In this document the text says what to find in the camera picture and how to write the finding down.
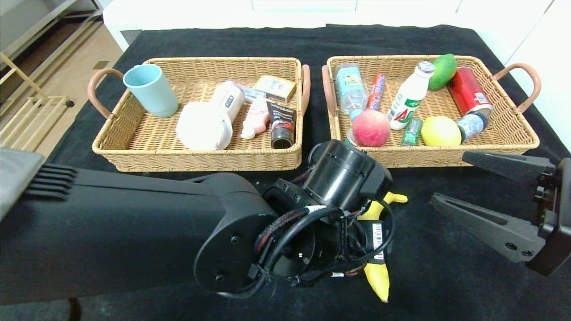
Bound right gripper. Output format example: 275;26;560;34
428;151;571;276

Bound yellow lemon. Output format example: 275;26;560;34
421;115;462;147

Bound pink red peach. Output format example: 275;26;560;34
352;110;391;148

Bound yellow banana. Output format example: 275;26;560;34
356;192;409;303

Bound black face wash tube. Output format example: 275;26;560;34
266;101;297;149

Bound pink squeeze bottle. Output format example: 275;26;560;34
240;95;271;140

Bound white round plastic container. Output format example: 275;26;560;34
175;101;233;151

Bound wicker basket holding food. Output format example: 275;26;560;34
321;55;542;170

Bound wicker basket holding household items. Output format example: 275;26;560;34
87;57;310;173

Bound small blue silver bottle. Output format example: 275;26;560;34
456;111;488;143

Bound green gum pack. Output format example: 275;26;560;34
400;117;423;147

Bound red drink can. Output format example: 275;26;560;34
446;67;493;117

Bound white milk drink bottle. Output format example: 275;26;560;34
386;61;435;131

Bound green mango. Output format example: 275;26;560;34
427;54;458;91

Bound white cabinet doors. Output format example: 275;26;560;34
504;0;571;150

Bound orange candy tube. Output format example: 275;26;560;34
366;74;385;112

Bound water bottle with blue label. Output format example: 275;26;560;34
335;63;369;123

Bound yellow playing card box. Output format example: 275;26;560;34
253;75;297;103

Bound clear plastic tool case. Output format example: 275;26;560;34
243;87;268;104

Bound white roll with purple end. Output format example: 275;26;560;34
210;80;245;130

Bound white counter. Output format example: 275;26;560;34
103;0;554;52

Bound light teal plastic cup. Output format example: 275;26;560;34
123;64;178;118

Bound grey metal shelf unit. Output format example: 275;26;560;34
0;0;103;58

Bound light wooden rack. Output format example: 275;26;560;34
0;53;74;154

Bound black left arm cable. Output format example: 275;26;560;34
216;198;397;300

